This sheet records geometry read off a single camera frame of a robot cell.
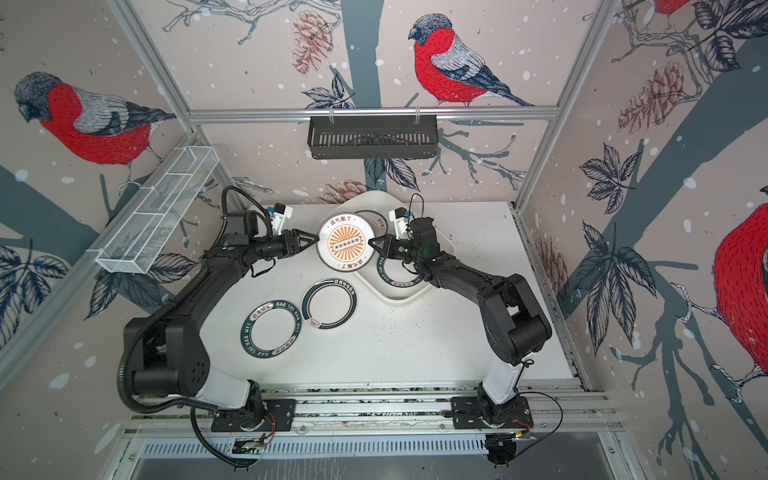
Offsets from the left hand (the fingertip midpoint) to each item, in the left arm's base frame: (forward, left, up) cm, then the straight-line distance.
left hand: (313, 240), depth 81 cm
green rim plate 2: (-16, +15, -23) cm, 32 cm away
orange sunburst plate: (+3, -8, -4) cm, 9 cm away
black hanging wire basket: (+45, -15, +5) cm, 48 cm away
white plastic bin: (+32, -18, -16) cm, 40 cm away
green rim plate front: (+5, -23, -24) cm, 34 cm away
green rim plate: (-8, -2, -23) cm, 24 cm away
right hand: (+2, -15, -5) cm, 16 cm away
